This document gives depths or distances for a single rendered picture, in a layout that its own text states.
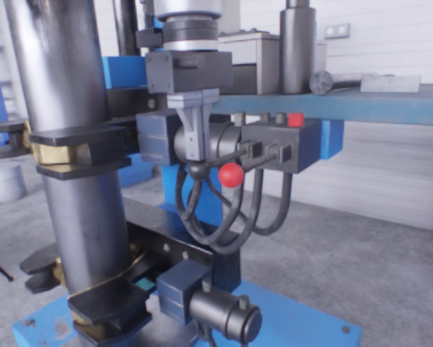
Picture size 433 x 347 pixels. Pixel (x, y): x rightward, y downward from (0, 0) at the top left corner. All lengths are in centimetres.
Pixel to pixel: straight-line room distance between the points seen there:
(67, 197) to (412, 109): 83
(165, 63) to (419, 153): 224
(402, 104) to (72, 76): 73
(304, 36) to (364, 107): 20
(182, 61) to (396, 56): 215
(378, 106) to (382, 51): 186
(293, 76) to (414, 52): 180
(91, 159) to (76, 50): 28
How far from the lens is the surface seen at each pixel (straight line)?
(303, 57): 72
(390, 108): 64
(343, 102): 66
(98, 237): 100
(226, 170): 44
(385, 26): 250
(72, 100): 90
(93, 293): 103
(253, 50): 74
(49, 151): 84
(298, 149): 58
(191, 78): 43
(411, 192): 260
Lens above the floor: 112
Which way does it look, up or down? 18 degrees down
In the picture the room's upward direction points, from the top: 3 degrees counter-clockwise
